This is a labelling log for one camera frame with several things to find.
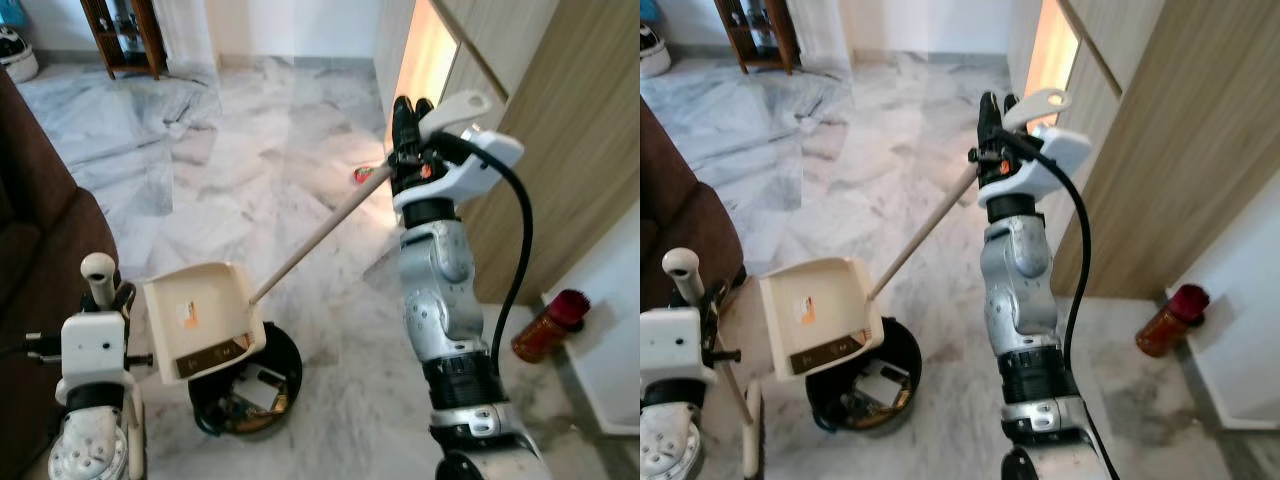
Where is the beige broom with round knob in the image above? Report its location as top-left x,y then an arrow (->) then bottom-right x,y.
662,248 -> 763,480
80,252 -> 149,480

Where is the beige long-handled dustpan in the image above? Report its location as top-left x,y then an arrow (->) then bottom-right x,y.
758,88 -> 1071,382
143,90 -> 496,387

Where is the brown sofa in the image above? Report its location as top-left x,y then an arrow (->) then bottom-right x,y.
0,70 -> 126,480
640,100 -> 749,321

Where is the wood grain wardrobe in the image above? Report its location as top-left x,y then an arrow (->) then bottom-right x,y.
1005,0 -> 1280,301
375,0 -> 641,307

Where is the round black waste bin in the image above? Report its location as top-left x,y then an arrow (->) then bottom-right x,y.
805,318 -> 923,434
188,320 -> 304,437

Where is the red and amber bottle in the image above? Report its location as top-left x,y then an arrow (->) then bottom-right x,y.
511,289 -> 592,364
1135,283 -> 1212,359

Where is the white curtain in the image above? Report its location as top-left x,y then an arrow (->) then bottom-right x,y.
795,0 -> 852,71
150,0 -> 222,77

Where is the white and black shoe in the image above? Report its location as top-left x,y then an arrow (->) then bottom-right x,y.
640,24 -> 673,79
0,25 -> 40,84

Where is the dark wooden shelf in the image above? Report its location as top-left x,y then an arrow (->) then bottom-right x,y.
80,0 -> 168,81
714,0 -> 802,76

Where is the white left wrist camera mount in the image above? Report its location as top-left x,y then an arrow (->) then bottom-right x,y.
640,305 -> 717,386
60,311 -> 137,388

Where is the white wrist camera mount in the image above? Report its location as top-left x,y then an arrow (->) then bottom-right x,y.
978,125 -> 1094,209
395,125 -> 525,217
60,311 -> 137,388
640,305 -> 717,386

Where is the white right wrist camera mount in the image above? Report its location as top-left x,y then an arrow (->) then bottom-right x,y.
978,125 -> 1094,209
395,125 -> 525,217

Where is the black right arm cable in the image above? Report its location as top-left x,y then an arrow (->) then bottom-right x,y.
1005,130 -> 1121,480
430,130 -> 537,387

